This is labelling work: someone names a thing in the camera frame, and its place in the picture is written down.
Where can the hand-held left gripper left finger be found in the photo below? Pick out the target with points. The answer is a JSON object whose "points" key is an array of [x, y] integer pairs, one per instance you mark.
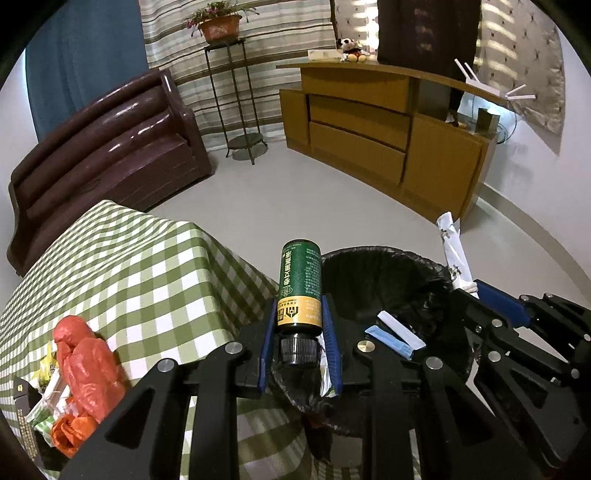
{"points": [[267, 350]]}

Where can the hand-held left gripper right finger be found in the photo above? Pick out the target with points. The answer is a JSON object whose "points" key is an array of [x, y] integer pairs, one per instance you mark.
{"points": [[331, 350]]}

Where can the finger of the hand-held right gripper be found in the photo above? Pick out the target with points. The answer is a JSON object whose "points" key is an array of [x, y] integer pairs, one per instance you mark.
{"points": [[501, 301], [489, 337]]}

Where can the silver foil packet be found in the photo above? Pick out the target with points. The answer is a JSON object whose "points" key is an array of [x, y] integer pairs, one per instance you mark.
{"points": [[327, 376]]}

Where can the blue strip packet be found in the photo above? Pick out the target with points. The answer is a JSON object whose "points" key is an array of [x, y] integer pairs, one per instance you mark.
{"points": [[390, 344]]}

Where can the long white packet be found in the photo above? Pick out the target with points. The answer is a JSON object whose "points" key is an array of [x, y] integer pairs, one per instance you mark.
{"points": [[452, 254]]}

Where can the green bottle yellow label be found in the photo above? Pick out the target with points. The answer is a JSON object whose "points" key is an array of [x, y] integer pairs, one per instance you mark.
{"points": [[300, 286]]}

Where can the bin with black liner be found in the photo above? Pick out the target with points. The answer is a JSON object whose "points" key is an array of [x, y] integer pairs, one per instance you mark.
{"points": [[369, 277]]}

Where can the red plastic bag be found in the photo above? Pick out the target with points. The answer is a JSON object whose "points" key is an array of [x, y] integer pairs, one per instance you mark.
{"points": [[87, 369]]}

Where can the orange plastic bag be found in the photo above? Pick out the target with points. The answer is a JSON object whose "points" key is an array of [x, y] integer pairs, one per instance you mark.
{"points": [[69, 429]]}

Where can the yellow wrapper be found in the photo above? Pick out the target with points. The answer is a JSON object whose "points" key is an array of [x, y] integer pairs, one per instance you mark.
{"points": [[46, 367]]}

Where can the green white wrapper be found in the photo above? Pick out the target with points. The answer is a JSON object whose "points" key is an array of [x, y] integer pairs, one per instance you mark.
{"points": [[44, 417]]}

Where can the black carton box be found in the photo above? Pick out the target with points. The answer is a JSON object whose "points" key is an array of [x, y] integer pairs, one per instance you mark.
{"points": [[25, 415]]}

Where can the green checkered tablecloth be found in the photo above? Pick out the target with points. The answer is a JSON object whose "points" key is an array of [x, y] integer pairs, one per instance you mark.
{"points": [[138, 277]]}

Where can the small brown box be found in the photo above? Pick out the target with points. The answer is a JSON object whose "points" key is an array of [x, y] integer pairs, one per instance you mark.
{"points": [[488, 121]]}

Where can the black metal plant stand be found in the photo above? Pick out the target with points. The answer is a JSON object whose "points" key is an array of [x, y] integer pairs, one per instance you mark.
{"points": [[244, 143]]}

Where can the white router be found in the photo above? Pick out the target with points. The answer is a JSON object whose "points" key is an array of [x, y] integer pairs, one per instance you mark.
{"points": [[480, 87]]}

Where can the wooden cabinet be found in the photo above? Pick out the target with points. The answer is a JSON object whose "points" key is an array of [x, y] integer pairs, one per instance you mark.
{"points": [[360, 129]]}

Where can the beige diamond patterned curtain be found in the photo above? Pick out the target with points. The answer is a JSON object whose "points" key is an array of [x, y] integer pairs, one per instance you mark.
{"points": [[531, 69]]}

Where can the brown leather sofa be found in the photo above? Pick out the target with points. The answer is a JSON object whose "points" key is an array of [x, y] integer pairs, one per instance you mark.
{"points": [[101, 147]]}

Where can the dark curtain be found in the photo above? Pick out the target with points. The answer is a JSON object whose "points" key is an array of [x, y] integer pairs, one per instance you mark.
{"points": [[425, 32]]}

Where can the plush toy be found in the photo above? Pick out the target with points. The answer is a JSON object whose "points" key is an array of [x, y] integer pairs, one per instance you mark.
{"points": [[351, 50]]}

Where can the white flat box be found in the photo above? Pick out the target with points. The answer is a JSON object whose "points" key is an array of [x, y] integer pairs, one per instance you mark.
{"points": [[323, 54]]}

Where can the striped curtain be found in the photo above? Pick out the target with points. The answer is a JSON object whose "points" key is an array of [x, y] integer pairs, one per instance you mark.
{"points": [[277, 27]]}

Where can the potted plant orange pot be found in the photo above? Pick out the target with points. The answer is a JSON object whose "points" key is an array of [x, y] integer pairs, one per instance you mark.
{"points": [[219, 27]]}

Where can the blue curtain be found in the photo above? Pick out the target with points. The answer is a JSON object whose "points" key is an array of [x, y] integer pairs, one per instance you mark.
{"points": [[83, 55]]}

